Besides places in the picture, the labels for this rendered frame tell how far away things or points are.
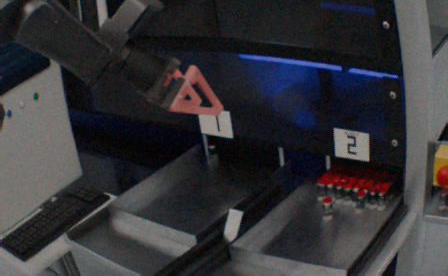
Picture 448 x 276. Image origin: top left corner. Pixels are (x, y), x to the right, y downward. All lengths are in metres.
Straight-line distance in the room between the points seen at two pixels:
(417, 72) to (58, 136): 1.04
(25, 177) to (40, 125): 0.16
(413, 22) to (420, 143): 0.25
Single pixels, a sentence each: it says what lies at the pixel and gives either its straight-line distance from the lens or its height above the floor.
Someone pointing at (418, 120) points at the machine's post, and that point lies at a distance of 1.11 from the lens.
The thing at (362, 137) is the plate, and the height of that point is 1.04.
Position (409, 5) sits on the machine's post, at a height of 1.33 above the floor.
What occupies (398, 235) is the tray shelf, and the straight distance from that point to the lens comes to 1.15.
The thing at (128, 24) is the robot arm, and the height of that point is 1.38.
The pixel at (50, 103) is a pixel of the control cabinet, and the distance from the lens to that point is 1.64.
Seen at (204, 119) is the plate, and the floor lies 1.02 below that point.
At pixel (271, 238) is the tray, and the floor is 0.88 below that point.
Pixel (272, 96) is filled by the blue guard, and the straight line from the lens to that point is 1.26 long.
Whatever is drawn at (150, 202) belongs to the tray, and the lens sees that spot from 1.39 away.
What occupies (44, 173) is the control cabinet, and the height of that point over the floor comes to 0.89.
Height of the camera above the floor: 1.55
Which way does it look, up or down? 23 degrees down
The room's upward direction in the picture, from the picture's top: 9 degrees counter-clockwise
